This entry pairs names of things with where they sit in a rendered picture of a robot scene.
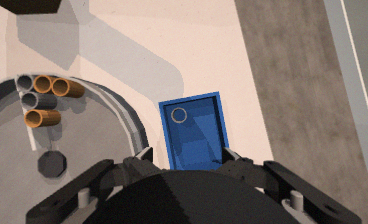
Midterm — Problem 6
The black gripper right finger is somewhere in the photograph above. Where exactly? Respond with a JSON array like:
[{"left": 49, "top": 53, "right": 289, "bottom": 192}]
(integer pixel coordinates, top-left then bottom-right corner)
[{"left": 209, "top": 147, "right": 362, "bottom": 224}]

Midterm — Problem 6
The bronze bushing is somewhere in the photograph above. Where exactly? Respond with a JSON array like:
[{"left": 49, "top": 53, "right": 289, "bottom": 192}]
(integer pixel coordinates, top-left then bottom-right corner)
[
  {"left": 51, "top": 78, "right": 85, "bottom": 98},
  {"left": 34, "top": 75, "right": 57, "bottom": 95},
  {"left": 24, "top": 109, "right": 61, "bottom": 128}
]

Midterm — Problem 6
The grey round turning table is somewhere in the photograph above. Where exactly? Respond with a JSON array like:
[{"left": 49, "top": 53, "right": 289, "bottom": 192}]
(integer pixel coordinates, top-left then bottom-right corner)
[{"left": 0, "top": 72, "right": 149, "bottom": 224}]

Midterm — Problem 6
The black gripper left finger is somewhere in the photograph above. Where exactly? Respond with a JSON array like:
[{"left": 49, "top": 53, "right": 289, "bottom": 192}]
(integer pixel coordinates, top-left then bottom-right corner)
[{"left": 26, "top": 147, "right": 169, "bottom": 224}]

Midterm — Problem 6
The blue square tray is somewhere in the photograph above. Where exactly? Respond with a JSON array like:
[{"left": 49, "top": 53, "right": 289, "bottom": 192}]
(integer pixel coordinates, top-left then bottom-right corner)
[{"left": 158, "top": 91, "right": 230, "bottom": 170}]

